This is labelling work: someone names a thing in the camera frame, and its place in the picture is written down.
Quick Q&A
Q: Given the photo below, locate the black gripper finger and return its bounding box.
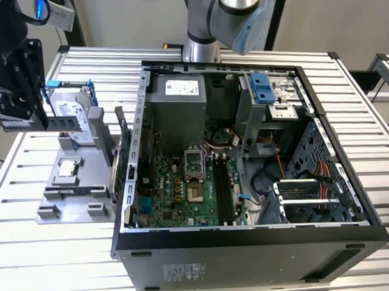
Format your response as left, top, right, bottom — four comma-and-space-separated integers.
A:
11, 39, 50, 133
0, 89, 31, 121

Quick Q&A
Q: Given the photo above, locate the hard disk in blue carrier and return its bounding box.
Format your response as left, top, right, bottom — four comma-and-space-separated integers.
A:
40, 77, 102, 152

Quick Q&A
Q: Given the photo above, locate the silver CPU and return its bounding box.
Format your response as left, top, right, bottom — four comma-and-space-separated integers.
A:
56, 160, 79, 178

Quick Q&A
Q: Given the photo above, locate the grey parts rack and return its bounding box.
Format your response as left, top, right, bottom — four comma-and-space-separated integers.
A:
31, 105, 137, 226

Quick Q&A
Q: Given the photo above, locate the green graphics card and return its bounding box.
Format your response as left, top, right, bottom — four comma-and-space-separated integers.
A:
107, 100, 136, 203

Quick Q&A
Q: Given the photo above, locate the grey power supply unit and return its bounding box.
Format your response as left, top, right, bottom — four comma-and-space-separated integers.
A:
146, 71, 210, 154

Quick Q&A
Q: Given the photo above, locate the green motherboard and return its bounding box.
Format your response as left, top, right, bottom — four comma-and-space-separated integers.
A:
130, 149, 251, 230

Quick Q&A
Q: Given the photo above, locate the metal socket cover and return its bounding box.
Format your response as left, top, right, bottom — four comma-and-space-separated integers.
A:
183, 144, 206, 183

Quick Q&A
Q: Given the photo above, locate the thin metal locking lever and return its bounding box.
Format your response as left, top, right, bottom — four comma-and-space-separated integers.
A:
201, 148, 213, 182

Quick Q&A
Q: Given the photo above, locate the black round fan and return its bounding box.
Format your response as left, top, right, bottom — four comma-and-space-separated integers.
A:
208, 125, 235, 146

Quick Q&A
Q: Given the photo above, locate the CPU socket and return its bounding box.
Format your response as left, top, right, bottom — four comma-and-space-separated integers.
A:
186, 181, 206, 204

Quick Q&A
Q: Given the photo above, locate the blue drive bay latch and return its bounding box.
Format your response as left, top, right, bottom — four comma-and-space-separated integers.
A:
248, 71, 275, 105

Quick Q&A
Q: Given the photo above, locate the blue plug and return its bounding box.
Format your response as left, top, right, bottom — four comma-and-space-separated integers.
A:
236, 190, 268, 204

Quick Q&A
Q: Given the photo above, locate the black PC case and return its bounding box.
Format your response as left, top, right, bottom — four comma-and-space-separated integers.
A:
103, 51, 389, 291

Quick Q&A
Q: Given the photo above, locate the grey metal disk bay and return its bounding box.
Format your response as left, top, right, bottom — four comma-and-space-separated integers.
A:
255, 177, 345, 226

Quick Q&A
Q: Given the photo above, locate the silver slatted side table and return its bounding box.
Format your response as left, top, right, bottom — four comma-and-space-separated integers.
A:
363, 52, 389, 128

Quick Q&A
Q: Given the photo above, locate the thin dark camera cable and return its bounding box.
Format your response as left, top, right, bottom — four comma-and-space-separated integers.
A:
3, 0, 52, 28

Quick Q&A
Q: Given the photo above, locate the black frame post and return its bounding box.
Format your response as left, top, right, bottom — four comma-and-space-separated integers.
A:
61, 0, 86, 49
261, 0, 294, 51

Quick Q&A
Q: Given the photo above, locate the black cable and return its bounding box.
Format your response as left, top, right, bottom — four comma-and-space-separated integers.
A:
248, 154, 280, 198

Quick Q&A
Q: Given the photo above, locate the thin orange wire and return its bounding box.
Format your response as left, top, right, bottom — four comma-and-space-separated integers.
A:
276, 150, 285, 180

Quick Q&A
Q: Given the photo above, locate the red yellow wire bundle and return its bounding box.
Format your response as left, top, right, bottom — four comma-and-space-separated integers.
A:
312, 158, 333, 212

